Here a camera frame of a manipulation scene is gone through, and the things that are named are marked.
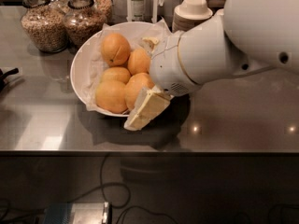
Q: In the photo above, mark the middle glass cereal jar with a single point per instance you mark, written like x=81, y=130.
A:
x=82, y=21

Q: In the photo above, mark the glass bottle with label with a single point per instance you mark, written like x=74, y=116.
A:
x=138, y=10

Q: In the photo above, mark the rear glass cereal jar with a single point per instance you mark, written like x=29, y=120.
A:
x=104, y=7

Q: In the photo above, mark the left glass cereal jar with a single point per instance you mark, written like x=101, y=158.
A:
x=44, y=25

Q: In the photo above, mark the white bowl on large stack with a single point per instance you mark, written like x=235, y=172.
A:
x=193, y=6

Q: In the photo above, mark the orange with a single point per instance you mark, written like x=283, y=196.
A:
x=116, y=73
x=134, y=86
x=109, y=95
x=115, y=49
x=139, y=62

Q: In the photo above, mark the black handle at left edge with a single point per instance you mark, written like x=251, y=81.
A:
x=3, y=76

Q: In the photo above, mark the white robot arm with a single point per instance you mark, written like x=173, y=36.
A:
x=244, y=38

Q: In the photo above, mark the white oval bowl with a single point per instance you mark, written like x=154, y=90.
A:
x=81, y=62

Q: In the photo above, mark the white paper bowl liner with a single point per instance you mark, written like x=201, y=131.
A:
x=90, y=66

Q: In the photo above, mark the silver box below table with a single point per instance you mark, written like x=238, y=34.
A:
x=78, y=213

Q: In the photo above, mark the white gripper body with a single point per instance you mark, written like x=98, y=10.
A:
x=168, y=66

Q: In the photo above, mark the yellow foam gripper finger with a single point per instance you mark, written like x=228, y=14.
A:
x=149, y=43
x=149, y=104

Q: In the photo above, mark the glass cereal jar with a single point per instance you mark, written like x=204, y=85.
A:
x=44, y=25
x=104, y=7
x=82, y=21

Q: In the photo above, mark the large stack of plates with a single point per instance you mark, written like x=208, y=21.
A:
x=182, y=24

